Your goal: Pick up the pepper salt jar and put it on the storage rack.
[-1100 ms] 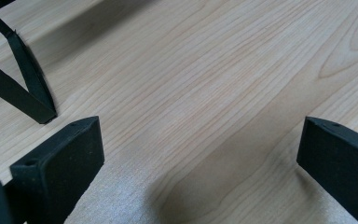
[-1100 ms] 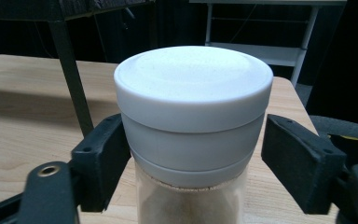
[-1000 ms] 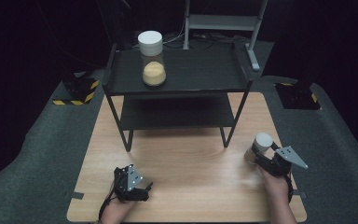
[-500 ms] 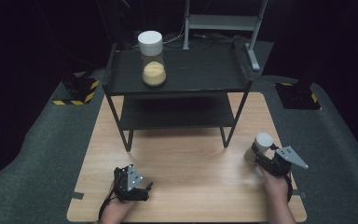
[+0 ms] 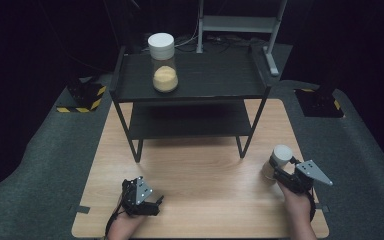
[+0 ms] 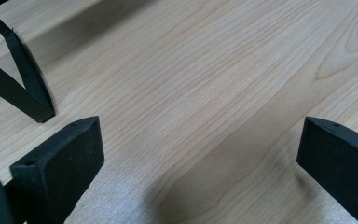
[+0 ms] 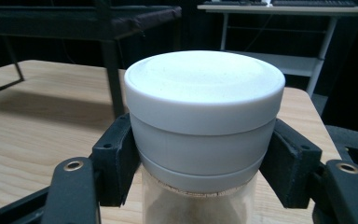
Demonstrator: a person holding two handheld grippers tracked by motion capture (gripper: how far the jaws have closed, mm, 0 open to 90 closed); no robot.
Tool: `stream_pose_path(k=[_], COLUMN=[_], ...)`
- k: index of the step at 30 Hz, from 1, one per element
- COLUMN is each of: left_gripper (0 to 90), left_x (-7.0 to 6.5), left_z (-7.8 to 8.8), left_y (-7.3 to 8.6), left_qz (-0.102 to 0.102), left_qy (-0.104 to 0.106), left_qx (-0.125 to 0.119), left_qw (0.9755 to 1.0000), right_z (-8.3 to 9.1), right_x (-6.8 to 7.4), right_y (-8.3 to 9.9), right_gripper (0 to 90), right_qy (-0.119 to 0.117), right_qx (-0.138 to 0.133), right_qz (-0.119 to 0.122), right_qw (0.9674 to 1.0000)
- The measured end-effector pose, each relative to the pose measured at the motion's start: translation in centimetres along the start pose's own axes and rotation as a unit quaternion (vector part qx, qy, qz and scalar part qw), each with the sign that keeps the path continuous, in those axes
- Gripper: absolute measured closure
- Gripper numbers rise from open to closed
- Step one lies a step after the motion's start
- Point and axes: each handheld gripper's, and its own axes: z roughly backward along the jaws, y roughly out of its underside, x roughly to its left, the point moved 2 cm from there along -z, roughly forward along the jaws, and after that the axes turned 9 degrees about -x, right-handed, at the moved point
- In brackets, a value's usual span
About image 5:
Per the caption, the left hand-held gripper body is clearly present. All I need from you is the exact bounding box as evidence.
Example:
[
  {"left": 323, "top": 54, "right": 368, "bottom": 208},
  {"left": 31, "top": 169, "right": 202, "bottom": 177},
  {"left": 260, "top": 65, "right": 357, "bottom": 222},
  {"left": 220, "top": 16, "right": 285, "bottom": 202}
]
[{"left": 121, "top": 175, "right": 161, "bottom": 217}]

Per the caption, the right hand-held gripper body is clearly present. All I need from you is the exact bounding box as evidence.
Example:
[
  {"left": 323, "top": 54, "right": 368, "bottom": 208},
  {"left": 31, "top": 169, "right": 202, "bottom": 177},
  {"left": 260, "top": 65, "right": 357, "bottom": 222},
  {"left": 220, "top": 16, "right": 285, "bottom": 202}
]
[{"left": 274, "top": 159, "right": 334, "bottom": 195}]

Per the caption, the jar of brown grains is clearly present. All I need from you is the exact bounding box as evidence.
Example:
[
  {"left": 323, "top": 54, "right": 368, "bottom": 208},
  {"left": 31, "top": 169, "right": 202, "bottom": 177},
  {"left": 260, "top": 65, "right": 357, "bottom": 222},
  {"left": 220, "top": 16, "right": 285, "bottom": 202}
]
[{"left": 261, "top": 143, "right": 294, "bottom": 182}]

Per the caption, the black two-tier shelf rack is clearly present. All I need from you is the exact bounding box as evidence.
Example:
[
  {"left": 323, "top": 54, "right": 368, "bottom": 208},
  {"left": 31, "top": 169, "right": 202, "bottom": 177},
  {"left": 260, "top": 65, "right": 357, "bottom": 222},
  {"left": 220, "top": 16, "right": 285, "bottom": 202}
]
[{"left": 109, "top": 44, "right": 273, "bottom": 164}]

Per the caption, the jar of yellow grains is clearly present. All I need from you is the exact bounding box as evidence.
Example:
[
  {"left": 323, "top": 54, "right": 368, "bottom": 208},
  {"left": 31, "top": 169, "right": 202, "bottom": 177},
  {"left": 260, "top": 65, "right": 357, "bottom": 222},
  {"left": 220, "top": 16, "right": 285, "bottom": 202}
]
[{"left": 147, "top": 32, "right": 180, "bottom": 94}]

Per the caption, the person's left hand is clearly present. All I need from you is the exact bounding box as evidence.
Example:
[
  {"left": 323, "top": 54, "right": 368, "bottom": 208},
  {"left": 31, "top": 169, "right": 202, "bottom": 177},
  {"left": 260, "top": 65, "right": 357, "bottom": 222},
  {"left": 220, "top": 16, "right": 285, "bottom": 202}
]
[{"left": 107, "top": 209, "right": 148, "bottom": 240}]

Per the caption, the person's right hand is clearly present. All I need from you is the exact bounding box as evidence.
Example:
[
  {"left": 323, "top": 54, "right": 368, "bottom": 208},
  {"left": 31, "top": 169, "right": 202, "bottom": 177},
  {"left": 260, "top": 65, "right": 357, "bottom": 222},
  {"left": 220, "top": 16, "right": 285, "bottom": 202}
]
[{"left": 277, "top": 181, "right": 315, "bottom": 222}]

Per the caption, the black base with striped tape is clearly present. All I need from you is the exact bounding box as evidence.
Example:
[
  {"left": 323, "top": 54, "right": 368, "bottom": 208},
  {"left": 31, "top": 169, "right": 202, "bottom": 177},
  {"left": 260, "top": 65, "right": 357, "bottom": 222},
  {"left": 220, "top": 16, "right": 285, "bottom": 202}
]
[
  {"left": 55, "top": 74, "right": 108, "bottom": 114},
  {"left": 294, "top": 79, "right": 345, "bottom": 119}
]

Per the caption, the grey metal stand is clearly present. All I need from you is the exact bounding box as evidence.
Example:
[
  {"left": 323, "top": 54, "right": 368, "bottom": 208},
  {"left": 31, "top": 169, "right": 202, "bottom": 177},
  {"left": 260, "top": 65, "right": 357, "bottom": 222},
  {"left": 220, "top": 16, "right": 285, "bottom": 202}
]
[{"left": 195, "top": 0, "right": 289, "bottom": 77}]

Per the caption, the black left gripper strap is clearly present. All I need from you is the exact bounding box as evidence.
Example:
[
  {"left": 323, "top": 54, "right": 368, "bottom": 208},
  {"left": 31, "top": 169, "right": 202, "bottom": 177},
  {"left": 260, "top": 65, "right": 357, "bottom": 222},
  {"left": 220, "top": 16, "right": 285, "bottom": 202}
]
[{"left": 104, "top": 199, "right": 125, "bottom": 238}]

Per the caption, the black gripper strap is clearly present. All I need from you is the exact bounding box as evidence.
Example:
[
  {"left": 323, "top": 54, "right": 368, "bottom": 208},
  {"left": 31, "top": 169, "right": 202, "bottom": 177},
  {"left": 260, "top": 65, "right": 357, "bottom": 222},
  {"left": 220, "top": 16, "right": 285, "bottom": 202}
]
[
  {"left": 104, "top": 199, "right": 125, "bottom": 238},
  {"left": 307, "top": 188, "right": 317, "bottom": 224}
]

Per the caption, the black right gripper strap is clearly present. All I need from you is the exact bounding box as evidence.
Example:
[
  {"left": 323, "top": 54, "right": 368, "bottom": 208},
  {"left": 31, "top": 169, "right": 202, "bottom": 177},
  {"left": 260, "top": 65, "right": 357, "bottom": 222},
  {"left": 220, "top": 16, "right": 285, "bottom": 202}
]
[{"left": 307, "top": 188, "right": 317, "bottom": 224}]

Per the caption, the black cable bundle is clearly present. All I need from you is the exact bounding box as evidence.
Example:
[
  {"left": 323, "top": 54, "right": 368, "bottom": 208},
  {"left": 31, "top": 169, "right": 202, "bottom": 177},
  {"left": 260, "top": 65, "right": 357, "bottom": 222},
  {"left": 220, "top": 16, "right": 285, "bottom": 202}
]
[{"left": 204, "top": 34, "right": 264, "bottom": 48}]

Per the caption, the white cable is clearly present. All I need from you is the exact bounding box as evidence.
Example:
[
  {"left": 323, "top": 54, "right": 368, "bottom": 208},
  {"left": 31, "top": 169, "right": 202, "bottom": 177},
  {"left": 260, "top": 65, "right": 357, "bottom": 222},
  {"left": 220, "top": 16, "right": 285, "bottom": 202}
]
[{"left": 174, "top": 19, "right": 201, "bottom": 49}]

